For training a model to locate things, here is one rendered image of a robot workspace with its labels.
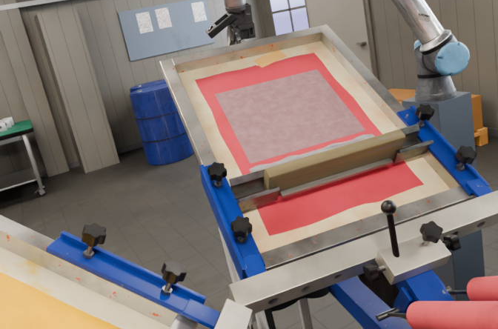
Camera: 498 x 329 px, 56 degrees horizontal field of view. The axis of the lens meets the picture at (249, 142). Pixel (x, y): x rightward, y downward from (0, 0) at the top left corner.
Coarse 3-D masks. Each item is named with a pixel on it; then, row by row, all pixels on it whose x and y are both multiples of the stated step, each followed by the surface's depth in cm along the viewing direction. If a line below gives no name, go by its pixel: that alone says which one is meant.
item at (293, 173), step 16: (352, 144) 110; (368, 144) 110; (384, 144) 111; (400, 144) 113; (304, 160) 106; (320, 160) 106; (336, 160) 108; (352, 160) 110; (368, 160) 113; (272, 176) 103; (288, 176) 105; (304, 176) 108; (320, 176) 110
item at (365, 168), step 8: (384, 160) 115; (360, 168) 113; (368, 168) 113; (328, 176) 111; (336, 176) 111; (344, 176) 112; (304, 184) 110; (312, 184) 110; (320, 184) 110; (280, 192) 108; (288, 192) 108; (296, 192) 109
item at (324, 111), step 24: (264, 72) 147; (288, 72) 147; (312, 72) 147; (288, 96) 139; (312, 96) 138; (336, 96) 138; (312, 120) 131; (336, 120) 131; (360, 120) 131; (312, 144) 124; (384, 168) 118; (408, 168) 118; (360, 192) 113; (384, 192) 113
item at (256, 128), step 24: (240, 72) 147; (216, 96) 139; (240, 96) 139; (264, 96) 139; (216, 120) 132; (240, 120) 132; (264, 120) 131; (288, 120) 131; (240, 144) 125; (264, 144) 125; (288, 144) 125; (240, 168) 119; (312, 192) 113; (336, 192) 113; (264, 216) 108; (288, 216) 108; (312, 216) 108
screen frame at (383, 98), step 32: (320, 32) 157; (160, 64) 146; (192, 64) 147; (352, 64) 144; (384, 96) 133; (192, 128) 124; (448, 192) 108; (352, 224) 102; (384, 224) 102; (288, 256) 97
